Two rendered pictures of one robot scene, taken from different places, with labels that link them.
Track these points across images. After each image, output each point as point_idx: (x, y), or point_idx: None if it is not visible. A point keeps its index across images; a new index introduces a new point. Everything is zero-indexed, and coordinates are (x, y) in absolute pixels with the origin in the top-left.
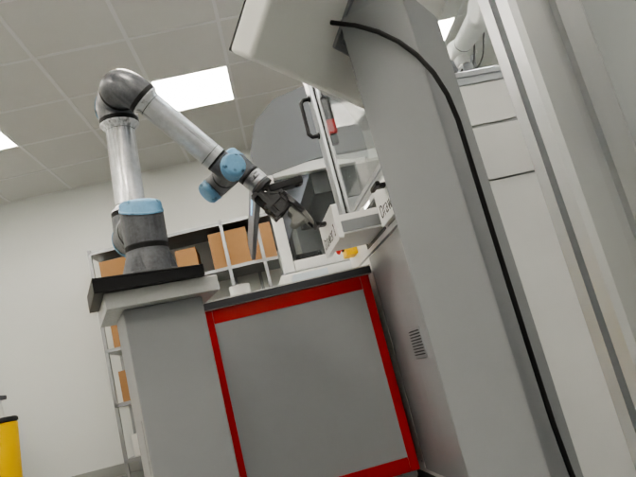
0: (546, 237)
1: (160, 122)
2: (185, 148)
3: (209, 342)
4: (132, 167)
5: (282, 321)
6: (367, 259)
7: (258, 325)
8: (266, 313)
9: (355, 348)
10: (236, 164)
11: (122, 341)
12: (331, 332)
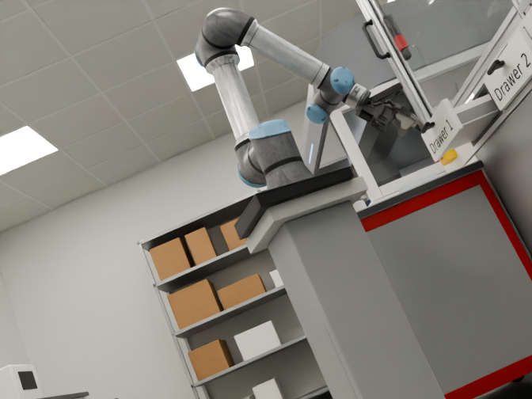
0: None
1: (267, 50)
2: (294, 70)
3: (369, 241)
4: (245, 100)
5: (407, 228)
6: (473, 157)
7: (385, 236)
8: (389, 223)
9: (485, 242)
10: (345, 76)
11: (281, 257)
12: (458, 231)
